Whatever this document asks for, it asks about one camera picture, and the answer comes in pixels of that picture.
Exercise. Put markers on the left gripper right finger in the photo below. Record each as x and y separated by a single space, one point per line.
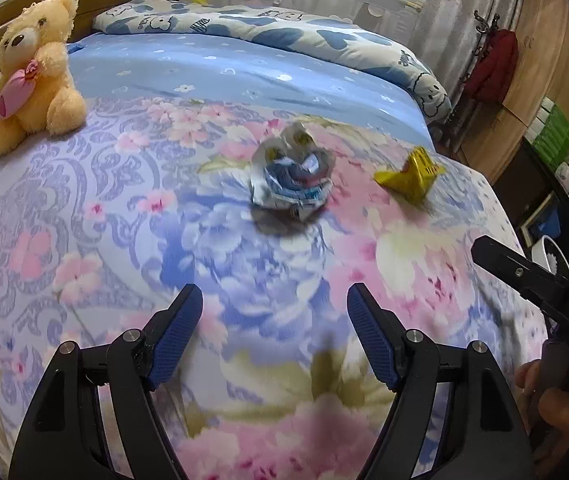
483 436

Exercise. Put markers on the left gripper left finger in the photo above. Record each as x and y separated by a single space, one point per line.
62 435

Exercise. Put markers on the yellow snack bag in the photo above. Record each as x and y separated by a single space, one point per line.
415 180

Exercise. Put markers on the silver blue wrapper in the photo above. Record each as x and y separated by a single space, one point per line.
291 173

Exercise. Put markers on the white black trash bin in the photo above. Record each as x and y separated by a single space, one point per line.
547 254

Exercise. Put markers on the right hand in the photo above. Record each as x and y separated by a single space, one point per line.
552 459

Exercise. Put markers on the black tv cabinet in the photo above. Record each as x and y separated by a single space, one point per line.
534 200

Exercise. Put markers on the green white box stack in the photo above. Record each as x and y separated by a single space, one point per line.
548 134

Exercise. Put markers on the red coat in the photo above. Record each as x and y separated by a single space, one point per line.
492 76

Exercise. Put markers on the wooden wardrobe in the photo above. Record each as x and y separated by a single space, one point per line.
542 72

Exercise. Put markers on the yellow teddy bear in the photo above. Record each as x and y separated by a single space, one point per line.
37 90

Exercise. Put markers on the blue bed sheet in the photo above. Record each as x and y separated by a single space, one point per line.
218 69

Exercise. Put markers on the blue white cartoon quilt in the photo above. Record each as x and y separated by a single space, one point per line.
328 39

